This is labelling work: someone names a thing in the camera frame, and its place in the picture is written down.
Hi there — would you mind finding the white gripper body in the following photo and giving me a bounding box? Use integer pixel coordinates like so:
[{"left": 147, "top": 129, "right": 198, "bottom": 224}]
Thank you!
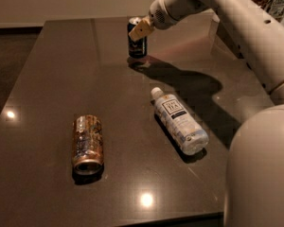
[{"left": 149, "top": 0, "right": 208, "bottom": 30}]

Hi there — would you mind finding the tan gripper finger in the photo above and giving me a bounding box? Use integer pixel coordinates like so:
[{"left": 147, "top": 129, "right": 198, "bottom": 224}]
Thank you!
[{"left": 129, "top": 16, "right": 154, "bottom": 42}]

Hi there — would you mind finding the blue pepsi can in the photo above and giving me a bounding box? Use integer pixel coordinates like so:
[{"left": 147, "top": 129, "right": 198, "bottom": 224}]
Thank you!
[{"left": 127, "top": 17, "right": 147, "bottom": 59}]

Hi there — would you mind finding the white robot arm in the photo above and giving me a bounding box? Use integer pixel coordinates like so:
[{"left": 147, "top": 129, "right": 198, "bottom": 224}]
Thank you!
[{"left": 130, "top": 0, "right": 284, "bottom": 227}]

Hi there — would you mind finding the clear plastic tea bottle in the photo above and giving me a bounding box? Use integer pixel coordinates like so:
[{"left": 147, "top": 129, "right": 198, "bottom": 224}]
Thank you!
[{"left": 151, "top": 87, "right": 209, "bottom": 155}]

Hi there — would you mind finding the orange crushed soda can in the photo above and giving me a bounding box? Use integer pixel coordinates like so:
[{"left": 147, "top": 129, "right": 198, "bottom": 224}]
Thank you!
[{"left": 71, "top": 114, "right": 104, "bottom": 175}]

